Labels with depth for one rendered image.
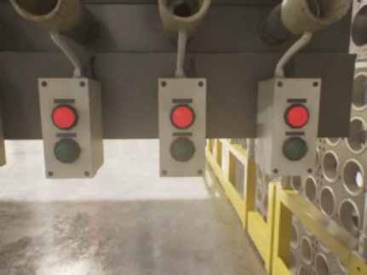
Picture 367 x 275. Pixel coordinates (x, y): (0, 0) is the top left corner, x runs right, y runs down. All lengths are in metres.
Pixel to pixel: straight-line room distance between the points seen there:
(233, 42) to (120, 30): 0.21
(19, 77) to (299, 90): 0.46
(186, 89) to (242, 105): 0.14
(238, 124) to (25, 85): 0.38
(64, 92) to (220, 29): 0.29
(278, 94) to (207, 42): 0.18
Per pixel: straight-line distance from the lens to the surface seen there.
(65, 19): 0.43
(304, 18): 0.43
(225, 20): 0.59
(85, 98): 0.46
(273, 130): 0.48
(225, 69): 0.55
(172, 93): 0.45
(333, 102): 0.61
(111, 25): 0.58
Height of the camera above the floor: 0.75
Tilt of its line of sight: 9 degrees down
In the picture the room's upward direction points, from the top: straight up
